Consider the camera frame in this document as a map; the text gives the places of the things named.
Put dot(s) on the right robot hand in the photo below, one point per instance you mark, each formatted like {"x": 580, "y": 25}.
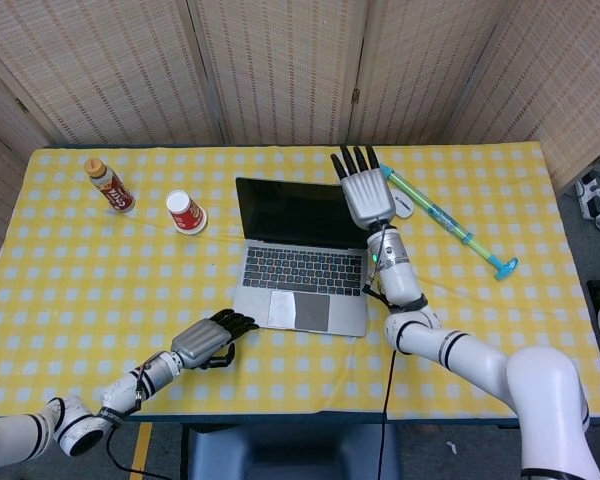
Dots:
{"x": 369, "y": 195}

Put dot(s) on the green water squirter tube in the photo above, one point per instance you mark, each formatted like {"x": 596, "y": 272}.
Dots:
{"x": 445, "y": 217}

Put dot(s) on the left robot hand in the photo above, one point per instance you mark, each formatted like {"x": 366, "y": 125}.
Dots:
{"x": 200, "y": 340}

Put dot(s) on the white computer mouse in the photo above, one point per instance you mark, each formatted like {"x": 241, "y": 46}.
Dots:
{"x": 404, "y": 205}

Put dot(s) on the woven folding screen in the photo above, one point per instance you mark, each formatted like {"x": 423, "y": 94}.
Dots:
{"x": 280, "y": 65}

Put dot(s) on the yellow checked tablecloth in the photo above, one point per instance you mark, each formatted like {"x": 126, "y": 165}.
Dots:
{"x": 105, "y": 280}
{"x": 480, "y": 310}

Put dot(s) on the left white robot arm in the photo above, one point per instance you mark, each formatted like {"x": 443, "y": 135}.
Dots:
{"x": 80, "y": 420}

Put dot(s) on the white power strip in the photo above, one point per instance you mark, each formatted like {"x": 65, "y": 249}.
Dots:
{"x": 591, "y": 197}

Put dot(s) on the Costa coffee bottle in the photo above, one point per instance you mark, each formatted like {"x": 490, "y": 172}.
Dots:
{"x": 114, "y": 192}

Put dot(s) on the brass screen hinge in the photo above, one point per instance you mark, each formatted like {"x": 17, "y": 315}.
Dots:
{"x": 356, "y": 96}

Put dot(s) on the red paper cup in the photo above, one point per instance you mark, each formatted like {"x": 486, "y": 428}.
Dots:
{"x": 187, "y": 215}

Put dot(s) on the silver laptop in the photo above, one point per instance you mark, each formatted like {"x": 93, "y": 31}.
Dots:
{"x": 300, "y": 270}

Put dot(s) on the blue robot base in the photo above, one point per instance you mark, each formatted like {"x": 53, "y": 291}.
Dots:
{"x": 280, "y": 455}

